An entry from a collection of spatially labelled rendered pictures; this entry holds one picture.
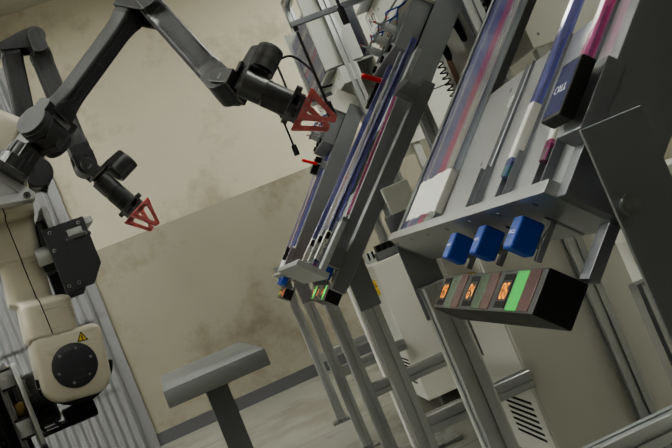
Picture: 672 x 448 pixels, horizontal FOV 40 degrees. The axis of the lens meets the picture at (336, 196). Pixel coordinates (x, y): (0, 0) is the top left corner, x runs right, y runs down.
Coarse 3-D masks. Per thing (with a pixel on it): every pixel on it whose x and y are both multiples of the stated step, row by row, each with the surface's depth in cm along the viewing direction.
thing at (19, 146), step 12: (12, 144) 210; (24, 144) 209; (0, 156) 208; (12, 156) 207; (24, 156) 209; (36, 156) 212; (0, 168) 205; (12, 168) 205; (24, 168) 208; (24, 180) 206
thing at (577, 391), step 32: (512, 256) 218; (544, 256) 219; (608, 288) 220; (576, 320) 219; (640, 320) 221; (480, 352) 249; (512, 352) 220; (544, 352) 217; (576, 352) 218; (640, 352) 220; (544, 384) 216; (576, 384) 217; (608, 384) 218; (512, 416) 244; (544, 416) 216; (576, 416) 216; (608, 416) 217
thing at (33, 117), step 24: (120, 0) 223; (120, 24) 220; (144, 24) 225; (96, 48) 218; (120, 48) 221; (72, 72) 217; (96, 72) 217; (72, 96) 214; (24, 120) 210; (48, 120) 209; (72, 120) 215
